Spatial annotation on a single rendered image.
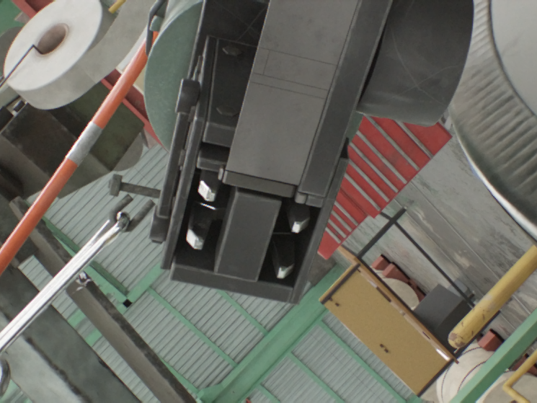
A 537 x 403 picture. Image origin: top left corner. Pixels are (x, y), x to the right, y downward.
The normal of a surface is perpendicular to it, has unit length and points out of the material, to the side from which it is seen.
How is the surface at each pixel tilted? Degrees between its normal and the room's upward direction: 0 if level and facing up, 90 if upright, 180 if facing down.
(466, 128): 90
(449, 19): 106
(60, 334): 140
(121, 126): 125
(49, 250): 34
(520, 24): 90
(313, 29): 65
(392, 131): 90
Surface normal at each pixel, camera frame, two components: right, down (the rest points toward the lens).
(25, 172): -0.43, 0.72
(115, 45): 0.51, 0.49
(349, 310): 0.28, 0.22
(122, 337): -0.60, 0.55
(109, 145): 0.62, -0.24
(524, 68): -0.66, -0.66
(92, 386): 0.70, -0.41
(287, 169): 0.00, 0.54
